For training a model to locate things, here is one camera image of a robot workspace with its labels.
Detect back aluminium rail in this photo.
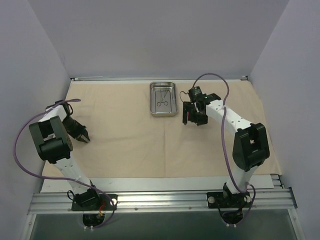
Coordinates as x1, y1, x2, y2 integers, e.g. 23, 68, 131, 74
70, 74, 248, 81

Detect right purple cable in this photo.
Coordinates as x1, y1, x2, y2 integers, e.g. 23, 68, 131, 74
193, 72, 256, 223

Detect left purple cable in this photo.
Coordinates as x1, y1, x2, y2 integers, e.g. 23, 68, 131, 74
12, 98, 118, 228

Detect aluminium rail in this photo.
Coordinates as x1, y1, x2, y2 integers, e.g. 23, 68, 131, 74
28, 190, 288, 214
241, 76, 298, 208
70, 74, 248, 81

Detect front aluminium rail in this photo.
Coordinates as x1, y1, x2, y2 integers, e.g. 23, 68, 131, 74
28, 190, 288, 214

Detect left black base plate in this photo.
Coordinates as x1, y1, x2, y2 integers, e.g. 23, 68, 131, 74
71, 191, 118, 212

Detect right side aluminium rail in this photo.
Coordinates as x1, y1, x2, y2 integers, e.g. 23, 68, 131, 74
241, 76, 298, 208

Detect purple cable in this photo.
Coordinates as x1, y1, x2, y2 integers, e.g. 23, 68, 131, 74
193, 72, 256, 223
12, 98, 118, 228

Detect beige cloth surgical kit wrap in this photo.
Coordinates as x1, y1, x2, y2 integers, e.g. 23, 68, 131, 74
41, 81, 282, 179

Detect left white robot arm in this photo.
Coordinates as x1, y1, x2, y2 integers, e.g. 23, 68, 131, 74
28, 100, 101, 210

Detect steel surgical scissors forceps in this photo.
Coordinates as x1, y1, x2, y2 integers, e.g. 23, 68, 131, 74
155, 90, 168, 107

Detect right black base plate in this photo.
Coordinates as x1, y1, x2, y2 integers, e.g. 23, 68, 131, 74
206, 191, 252, 209

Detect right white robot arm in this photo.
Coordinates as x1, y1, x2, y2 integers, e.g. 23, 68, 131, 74
182, 86, 270, 207

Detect stainless steel instrument tray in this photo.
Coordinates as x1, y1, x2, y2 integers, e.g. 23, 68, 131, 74
149, 81, 179, 117

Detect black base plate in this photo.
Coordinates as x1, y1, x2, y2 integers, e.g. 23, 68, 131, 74
71, 191, 118, 212
206, 191, 252, 209

